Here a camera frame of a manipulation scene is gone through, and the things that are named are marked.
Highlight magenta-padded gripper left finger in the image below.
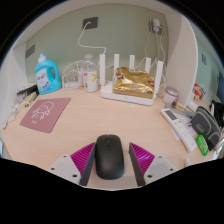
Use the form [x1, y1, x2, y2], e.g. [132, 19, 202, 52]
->
[46, 141, 98, 187]

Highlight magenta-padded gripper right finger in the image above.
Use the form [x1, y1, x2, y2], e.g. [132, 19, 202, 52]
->
[128, 141, 177, 187]

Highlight black computer mouse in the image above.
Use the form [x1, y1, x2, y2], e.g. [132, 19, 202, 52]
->
[95, 134, 125, 181]

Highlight pink mouse pad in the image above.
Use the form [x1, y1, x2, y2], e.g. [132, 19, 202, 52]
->
[19, 97, 72, 134]

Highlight white remote control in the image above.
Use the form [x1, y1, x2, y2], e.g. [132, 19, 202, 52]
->
[160, 107, 198, 154]

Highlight green packet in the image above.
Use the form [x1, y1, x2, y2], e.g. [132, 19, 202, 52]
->
[195, 133, 210, 157]

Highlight grey zip pouch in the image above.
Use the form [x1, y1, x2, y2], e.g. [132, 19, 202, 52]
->
[190, 105, 223, 152]

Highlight beige small box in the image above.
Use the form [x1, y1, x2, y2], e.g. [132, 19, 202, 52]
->
[21, 91, 38, 108]

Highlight white power strip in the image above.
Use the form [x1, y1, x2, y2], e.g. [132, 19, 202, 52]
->
[63, 81, 83, 90]

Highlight white router with antennas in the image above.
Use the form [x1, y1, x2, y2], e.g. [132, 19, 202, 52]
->
[98, 53, 165, 107]

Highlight stack of books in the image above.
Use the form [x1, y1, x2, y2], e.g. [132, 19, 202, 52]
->
[16, 83, 38, 98]

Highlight gold foil bag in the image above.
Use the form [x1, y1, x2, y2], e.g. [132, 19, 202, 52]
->
[112, 66, 156, 100]

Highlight blue detergent bottle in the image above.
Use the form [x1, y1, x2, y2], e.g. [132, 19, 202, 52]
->
[34, 52, 63, 95]

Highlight clear plastic bottle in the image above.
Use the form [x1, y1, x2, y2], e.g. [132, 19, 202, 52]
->
[82, 53, 99, 93]

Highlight coil of white cables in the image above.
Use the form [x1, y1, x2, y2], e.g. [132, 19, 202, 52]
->
[61, 59, 84, 88]

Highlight grey blank wall plate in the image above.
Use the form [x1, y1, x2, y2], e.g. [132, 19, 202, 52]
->
[25, 44, 36, 60]

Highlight white cable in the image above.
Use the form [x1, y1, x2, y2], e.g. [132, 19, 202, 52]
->
[77, 21, 108, 57]

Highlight white wall charger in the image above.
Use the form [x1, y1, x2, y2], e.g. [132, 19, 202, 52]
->
[148, 18, 164, 36]

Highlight dark grey wall socket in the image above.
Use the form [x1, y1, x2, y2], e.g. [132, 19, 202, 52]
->
[82, 16, 99, 30]

